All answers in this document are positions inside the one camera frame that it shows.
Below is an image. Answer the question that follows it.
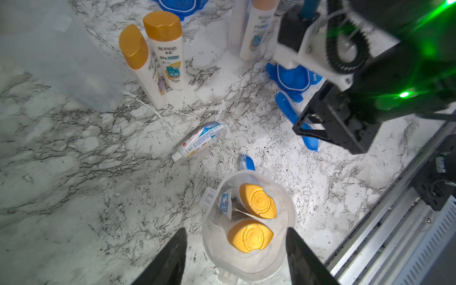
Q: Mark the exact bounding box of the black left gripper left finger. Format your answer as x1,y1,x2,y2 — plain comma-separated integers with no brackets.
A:
132,228,187,285

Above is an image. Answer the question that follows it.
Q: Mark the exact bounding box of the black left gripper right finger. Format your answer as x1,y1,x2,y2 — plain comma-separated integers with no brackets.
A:
286,228,338,285

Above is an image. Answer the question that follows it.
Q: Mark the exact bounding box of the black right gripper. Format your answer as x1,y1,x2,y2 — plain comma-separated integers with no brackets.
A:
293,81,385,154

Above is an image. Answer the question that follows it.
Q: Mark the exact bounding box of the orange cap bottle one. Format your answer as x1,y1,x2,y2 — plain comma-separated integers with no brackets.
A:
227,219,274,254

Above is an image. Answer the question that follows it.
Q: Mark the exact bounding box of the clear plastic container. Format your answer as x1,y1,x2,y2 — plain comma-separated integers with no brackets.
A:
200,169,296,285
1,1,124,112
228,0,279,61

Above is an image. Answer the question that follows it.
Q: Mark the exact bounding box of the orange cap bottle four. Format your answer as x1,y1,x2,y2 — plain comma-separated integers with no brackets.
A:
238,184,277,219

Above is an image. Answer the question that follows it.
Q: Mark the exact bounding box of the toothpaste tube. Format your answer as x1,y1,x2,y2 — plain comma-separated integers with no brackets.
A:
171,121,225,162
217,189,232,220

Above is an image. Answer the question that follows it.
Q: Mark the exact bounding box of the blue lid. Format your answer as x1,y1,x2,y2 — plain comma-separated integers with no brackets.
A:
155,0,208,21
266,63,323,103

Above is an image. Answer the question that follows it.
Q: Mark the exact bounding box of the blue lid back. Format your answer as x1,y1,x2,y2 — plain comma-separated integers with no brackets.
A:
155,0,208,21

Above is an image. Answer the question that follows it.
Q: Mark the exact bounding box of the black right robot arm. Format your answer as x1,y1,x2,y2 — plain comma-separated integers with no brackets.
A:
279,1,456,154

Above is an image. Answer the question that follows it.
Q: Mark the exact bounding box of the orange cap bottle three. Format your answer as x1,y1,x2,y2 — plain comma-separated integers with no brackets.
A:
142,11,188,90

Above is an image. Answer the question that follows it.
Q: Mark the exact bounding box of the orange cap bottle two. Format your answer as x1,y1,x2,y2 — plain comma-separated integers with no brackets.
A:
119,24,167,109

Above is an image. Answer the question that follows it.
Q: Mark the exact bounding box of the aluminium front rail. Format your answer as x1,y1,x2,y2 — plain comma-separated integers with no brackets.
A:
325,122,456,285

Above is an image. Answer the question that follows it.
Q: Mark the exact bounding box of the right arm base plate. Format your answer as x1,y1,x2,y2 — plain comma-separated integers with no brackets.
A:
411,134,456,211

